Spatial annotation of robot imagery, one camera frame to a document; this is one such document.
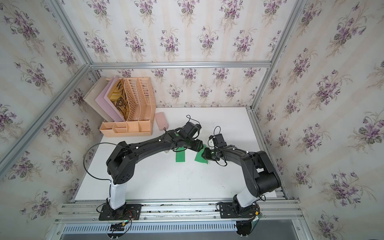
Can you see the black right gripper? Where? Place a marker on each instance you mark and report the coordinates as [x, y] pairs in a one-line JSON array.
[[206, 155]]

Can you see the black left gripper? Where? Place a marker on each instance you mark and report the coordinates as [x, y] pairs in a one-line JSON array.
[[198, 146]]

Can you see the green square paper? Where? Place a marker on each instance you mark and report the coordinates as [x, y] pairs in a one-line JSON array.
[[180, 155], [199, 156]]

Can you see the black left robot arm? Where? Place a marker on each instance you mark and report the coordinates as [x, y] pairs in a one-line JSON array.
[[123, 159]]

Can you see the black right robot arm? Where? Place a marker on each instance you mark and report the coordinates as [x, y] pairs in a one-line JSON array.
[[259, 173]]

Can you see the peach plastic file organizer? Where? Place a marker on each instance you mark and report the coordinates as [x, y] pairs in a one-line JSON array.
[[142, 103]]

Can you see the yellow black patterned book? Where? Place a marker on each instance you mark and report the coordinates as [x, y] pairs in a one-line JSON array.
[[118, 98]]

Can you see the pink folder board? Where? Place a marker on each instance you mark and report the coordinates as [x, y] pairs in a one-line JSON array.
[[106, 105]]

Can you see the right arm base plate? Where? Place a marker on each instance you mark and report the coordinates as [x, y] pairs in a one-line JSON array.
[[233, 210]]

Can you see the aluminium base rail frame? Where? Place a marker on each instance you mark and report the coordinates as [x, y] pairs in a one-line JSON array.
[[82, 218]]

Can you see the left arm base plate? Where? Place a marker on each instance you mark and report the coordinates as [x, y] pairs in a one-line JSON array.
[[126, 212]]

